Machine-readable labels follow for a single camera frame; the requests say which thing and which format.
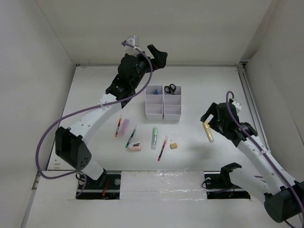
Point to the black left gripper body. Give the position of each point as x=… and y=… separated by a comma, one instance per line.
x=144, y=67

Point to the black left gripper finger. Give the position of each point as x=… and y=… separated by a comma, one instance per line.
x=159, y=56
x=157, y=64

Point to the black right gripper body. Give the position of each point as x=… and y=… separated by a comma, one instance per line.
x=220, y=126

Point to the yellow highlighter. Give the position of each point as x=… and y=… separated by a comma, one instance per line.
x=208, y=132

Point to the black handled scissors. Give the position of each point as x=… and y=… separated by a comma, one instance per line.
x=170, y=89

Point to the purple highlighter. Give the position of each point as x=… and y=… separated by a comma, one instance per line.
x=124, y=126

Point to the green highlighter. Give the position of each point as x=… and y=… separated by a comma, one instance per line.
x=154, y=138

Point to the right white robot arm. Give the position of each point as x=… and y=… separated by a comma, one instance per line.
x=281, y=194

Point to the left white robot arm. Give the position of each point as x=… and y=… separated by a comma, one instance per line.
x=71, y=143

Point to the left white divided organizer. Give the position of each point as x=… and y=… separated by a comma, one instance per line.
x=154, y=103

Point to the white divided organizer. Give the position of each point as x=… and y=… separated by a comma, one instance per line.
x=154, y=103
x=172, y=105

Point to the right white divided organizer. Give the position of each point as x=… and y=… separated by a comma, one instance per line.
x=172, y=105

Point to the yellow eraser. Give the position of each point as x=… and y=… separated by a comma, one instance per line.
x=173, y=146

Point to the green ink pen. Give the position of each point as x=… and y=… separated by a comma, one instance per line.
x=131, y=137

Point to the orange ink pen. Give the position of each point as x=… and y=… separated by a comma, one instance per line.
x=118, y=126

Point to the red ink pen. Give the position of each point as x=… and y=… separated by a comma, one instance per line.
x=163, y=146

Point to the pink mini stapler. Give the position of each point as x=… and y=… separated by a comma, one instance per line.
x=135, y=146

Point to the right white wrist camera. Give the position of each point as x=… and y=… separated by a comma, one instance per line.
x=238, y=105

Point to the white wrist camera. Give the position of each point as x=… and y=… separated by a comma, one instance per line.
x=133, y=44
x=238, y=105

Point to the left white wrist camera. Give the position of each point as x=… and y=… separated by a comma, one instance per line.
x=133, y=44

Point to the aluminium side rail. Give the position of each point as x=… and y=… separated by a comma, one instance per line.
x=251, y=103

